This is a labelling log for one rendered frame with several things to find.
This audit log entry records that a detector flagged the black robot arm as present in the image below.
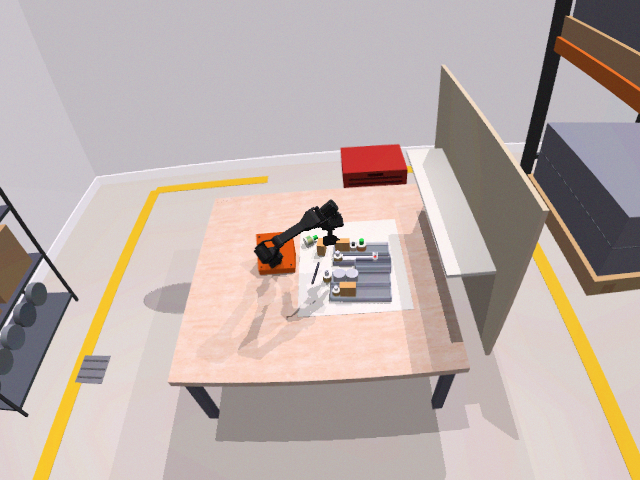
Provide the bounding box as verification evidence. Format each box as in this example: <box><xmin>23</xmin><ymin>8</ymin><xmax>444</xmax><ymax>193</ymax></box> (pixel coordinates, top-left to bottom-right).
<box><xmin>254</xmin><ymin>199</ymin><xmax>344</xmax><ymax>269</ymax></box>

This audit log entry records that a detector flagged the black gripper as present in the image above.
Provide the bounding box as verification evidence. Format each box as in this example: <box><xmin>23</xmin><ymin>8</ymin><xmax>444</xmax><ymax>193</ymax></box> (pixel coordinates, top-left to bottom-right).
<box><xmin>317</xmin><ymin>220</ymin><xmax>340</xmax><ymax>246</ymax></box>

